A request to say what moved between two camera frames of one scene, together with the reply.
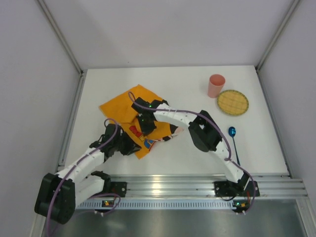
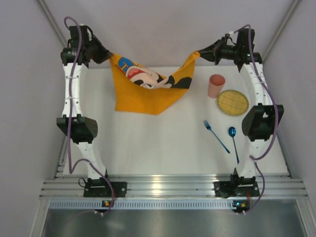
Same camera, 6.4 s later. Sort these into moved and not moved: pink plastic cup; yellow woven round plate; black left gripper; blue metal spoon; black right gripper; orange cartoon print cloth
Moved: orange cartoon print cloth; black left gripper; black right gripper
Not moved: yellow woven round plate; blue metal spoon; pink plastic cup
